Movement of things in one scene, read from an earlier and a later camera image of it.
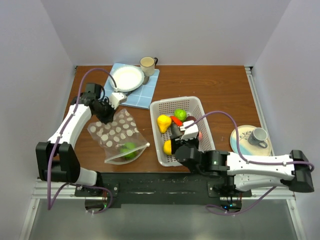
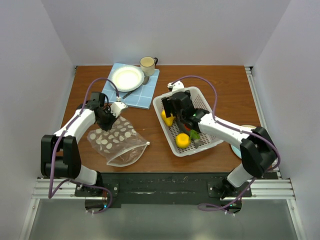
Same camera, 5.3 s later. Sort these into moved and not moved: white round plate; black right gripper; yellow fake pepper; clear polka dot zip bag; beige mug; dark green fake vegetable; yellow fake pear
Moved: clear polka dot zip bag; yellow fake pear; dark green fake vegetable; yellow fake pepper; black right gripper
Not moved: beige mug; white round plate
